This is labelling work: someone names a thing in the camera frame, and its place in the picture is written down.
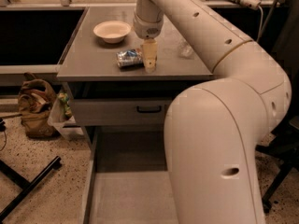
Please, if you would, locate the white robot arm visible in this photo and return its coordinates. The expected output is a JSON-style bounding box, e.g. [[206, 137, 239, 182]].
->
[[134, 0, 292, 224]]

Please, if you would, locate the brown paper bag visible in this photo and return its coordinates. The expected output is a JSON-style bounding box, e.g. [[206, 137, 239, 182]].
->
[[18, 72, 58, 139]]

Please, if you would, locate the green snack packet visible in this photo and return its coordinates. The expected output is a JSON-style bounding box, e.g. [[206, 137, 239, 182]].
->
[[58, 92, 72, 119]]

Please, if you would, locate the black metal stand leg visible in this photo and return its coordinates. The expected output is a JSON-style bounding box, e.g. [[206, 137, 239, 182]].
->
[[0, 156, 62, 224]]

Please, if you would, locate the white paper bowl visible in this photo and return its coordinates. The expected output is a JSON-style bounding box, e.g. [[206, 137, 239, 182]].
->
[[93, 21, 131, 44]]

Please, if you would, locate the grey hanging cable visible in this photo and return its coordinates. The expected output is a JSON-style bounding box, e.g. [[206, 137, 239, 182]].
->
[[255, 0, 286, 44]]

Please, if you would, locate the grey drawer cabinet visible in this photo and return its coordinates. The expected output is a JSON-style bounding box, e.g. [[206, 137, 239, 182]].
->
[[56, 5, 216, 151]]

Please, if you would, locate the clear plastic bottle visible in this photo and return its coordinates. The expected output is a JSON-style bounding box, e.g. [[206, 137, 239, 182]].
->
[[178, 40, 193, 58]]

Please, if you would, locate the grey open middle drawer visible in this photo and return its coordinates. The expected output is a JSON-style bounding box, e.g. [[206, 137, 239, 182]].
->
[[78, 127, 178, 224]]

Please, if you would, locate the grey top drawer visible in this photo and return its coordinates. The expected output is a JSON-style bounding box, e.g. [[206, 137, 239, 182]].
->
[[70, 81, 174, 126]]

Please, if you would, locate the clear plastic bin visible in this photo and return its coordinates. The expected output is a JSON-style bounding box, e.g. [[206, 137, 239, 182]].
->
[[48, 95, 84, 140]]

